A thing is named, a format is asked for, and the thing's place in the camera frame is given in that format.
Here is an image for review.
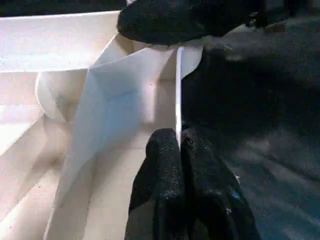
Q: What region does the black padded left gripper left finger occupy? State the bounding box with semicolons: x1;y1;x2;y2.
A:
124;127;188;240

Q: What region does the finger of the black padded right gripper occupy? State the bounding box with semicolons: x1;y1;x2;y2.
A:
116;0;269;48

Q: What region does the white plastic table top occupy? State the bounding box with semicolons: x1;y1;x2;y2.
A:
0;9;205;240

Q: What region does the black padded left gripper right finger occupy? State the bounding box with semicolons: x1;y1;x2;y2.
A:
179;128;261;240

